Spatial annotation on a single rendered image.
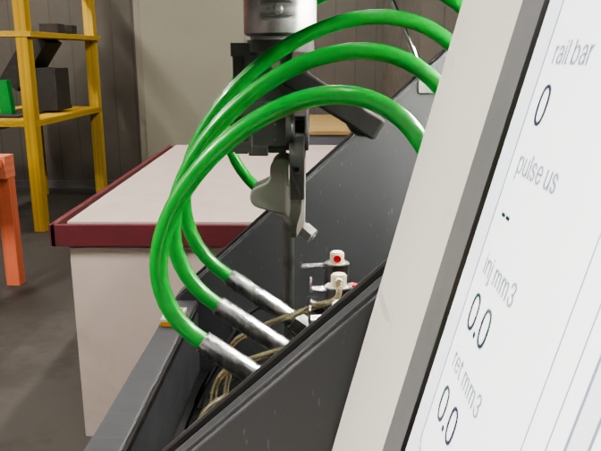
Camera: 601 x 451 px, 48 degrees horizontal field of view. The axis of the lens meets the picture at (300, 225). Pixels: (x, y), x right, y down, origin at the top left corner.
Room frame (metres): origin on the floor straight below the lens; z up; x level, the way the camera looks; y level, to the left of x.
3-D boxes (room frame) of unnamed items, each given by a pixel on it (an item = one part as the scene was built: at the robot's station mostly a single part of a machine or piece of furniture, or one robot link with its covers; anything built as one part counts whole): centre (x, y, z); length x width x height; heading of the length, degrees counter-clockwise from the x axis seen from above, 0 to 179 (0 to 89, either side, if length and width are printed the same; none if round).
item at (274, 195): (0.72, 0.03, 1.19); 0.06 x 0.03 x 0.09; 88
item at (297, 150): (0.71, 0.00, 1.23); 0.05 x 0.02 x 0.09; 178
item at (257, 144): (0.73, 0.03, 1.30); 0.09 x 0.08 x 0.12; 88
